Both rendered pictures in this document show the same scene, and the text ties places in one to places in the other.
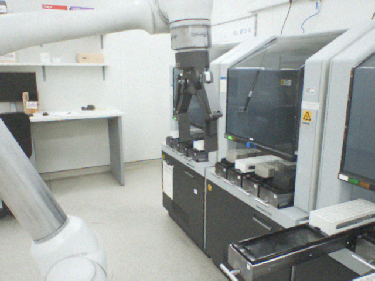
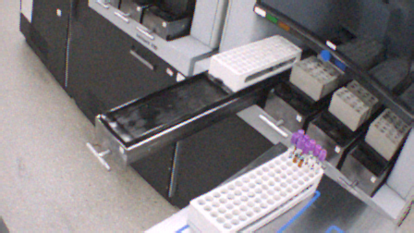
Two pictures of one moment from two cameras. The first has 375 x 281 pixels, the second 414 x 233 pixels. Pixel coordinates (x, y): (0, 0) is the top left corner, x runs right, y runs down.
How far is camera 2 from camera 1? 17 cm
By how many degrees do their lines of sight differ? 34
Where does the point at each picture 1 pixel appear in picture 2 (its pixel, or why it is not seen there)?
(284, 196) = (177, 23)
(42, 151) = not seen: outside the picture
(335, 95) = not seen: outside the picture
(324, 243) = (226, 104)
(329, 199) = (239, 34)
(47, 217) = not seen: outside the picture
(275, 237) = (158, 98)
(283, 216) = (173, 52)
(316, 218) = (220, 67)
